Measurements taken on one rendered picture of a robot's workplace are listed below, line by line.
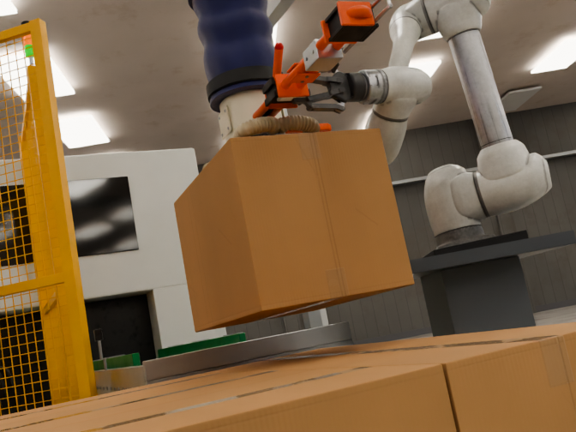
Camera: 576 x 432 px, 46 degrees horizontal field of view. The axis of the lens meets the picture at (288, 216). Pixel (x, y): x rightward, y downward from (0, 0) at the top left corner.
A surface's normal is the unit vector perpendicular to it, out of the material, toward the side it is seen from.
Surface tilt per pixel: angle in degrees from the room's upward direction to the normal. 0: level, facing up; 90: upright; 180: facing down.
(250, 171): 89
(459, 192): 85
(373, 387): 90
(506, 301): 90
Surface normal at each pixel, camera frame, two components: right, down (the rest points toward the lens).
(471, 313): 0.06, -0.17
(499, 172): -0.45, -0.04
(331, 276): 0.37, -0.23
